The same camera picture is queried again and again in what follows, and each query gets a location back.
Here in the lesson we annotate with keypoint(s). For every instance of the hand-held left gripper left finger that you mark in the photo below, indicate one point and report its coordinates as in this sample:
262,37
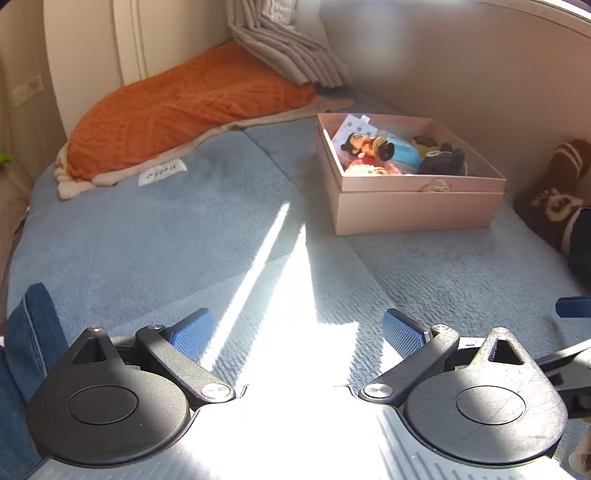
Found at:
191,333

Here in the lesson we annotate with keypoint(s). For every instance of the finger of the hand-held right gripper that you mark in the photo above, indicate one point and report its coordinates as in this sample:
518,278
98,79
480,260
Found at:
575,308
570,360

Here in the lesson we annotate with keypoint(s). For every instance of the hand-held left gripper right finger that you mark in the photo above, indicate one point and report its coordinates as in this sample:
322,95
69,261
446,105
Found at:
404,332

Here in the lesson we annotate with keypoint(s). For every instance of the pink cardboard box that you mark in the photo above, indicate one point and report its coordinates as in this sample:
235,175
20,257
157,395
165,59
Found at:
415,212

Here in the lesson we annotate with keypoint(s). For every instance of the black plush cat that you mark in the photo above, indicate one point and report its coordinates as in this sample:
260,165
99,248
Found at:
438,164

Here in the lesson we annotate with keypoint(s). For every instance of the red figure toy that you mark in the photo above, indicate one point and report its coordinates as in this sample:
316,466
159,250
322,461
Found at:
364,164

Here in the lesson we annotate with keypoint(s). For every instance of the white plastic adapter box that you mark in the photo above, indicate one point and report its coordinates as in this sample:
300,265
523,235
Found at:
355,125

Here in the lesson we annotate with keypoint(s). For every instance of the person's right hand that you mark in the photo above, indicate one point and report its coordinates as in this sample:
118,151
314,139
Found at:
581,454

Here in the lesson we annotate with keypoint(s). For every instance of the brown patterned sock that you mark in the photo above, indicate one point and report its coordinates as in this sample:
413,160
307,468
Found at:
554,194

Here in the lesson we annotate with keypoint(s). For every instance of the white paper label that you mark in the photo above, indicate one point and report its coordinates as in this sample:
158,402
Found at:
162,173

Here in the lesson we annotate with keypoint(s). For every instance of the left leg in blue jeans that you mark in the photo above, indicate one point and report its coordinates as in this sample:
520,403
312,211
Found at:
27,350

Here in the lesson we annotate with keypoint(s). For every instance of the orange knitted blanket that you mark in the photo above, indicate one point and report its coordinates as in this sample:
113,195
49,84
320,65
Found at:
184,106

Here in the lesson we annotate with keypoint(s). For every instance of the green printed cushion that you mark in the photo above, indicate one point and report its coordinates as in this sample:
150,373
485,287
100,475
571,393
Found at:
4,159

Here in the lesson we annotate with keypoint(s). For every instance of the light pleated curtain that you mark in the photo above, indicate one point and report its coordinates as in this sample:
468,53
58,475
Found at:
286,41

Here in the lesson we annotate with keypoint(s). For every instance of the white cabinet panel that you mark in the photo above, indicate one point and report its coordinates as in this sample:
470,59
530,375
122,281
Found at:
92,41

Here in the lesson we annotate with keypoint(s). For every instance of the white wall socket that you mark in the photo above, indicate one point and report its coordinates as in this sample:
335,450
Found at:
27,91

